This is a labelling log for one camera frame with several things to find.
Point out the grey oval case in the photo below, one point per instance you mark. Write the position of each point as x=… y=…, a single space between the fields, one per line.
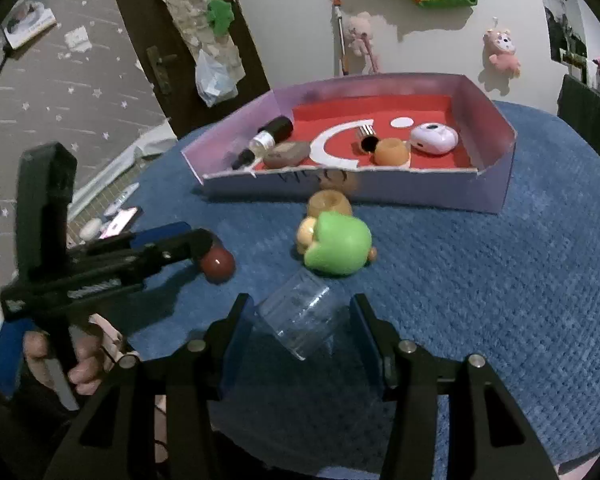
x=286 y=155

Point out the clear plastic cup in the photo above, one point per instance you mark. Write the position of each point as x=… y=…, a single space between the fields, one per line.
x=300 y=320

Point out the person's left forearm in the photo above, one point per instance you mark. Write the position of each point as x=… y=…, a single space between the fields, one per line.
x=20 y=425

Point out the green and beige toy figure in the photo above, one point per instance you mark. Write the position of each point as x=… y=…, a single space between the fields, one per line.
x=337 y=247

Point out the small white bottle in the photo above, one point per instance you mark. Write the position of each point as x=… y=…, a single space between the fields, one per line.
x=90 y=230

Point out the green plush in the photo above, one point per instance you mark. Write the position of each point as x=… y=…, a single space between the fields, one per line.
x=221 y=15

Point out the hanging plastic bags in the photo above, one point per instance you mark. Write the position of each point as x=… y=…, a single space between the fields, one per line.
x=195 y=15

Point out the brown wooden door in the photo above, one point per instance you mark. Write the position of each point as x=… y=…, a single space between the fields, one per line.
x=145 y=20

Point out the dark cloth covered table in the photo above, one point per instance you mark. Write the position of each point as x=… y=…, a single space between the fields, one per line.
x=585 y=105

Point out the printed paper card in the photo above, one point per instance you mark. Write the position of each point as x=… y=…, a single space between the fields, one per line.
x=27 y=22

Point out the black cylinder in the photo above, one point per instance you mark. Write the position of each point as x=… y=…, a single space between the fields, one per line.
x=280 y=129

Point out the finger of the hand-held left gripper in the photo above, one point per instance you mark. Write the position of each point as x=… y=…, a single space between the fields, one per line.
x=162 y=234
x=175 y=250

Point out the purple cardboard box tray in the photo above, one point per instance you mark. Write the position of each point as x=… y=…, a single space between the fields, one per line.
x=420 y=192

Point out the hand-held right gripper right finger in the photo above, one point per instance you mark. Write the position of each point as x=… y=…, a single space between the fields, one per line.
x=375 y=355

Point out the white and orange stick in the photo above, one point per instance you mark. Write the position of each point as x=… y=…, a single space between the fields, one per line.
x=341 y=35

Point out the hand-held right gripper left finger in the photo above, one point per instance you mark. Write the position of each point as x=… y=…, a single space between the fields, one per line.
x=237 y=345

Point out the glass dropper bottle black cap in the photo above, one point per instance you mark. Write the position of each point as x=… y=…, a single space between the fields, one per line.
x=260 y=144

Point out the pink plush with white face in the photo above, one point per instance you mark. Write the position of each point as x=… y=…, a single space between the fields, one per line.
x=502 y=50

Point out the pale pink long-legged plush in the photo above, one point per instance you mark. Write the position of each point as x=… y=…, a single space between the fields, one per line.
x=359 y=30

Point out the white marker pen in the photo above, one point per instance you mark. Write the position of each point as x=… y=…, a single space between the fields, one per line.
x=122 y=199

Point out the person's left hand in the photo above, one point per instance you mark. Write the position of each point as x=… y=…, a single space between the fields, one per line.
x=87 y=360

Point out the clear plastic bag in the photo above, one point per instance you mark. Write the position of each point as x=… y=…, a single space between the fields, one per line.
x=212 y=80

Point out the white round device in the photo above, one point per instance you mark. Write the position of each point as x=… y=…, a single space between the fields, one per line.
x=432 y=140

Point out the red paper sheet white shapes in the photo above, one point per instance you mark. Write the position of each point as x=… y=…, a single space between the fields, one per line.
x=310 y=117

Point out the red ball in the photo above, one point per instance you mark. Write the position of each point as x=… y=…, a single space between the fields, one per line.
x=219 y=264

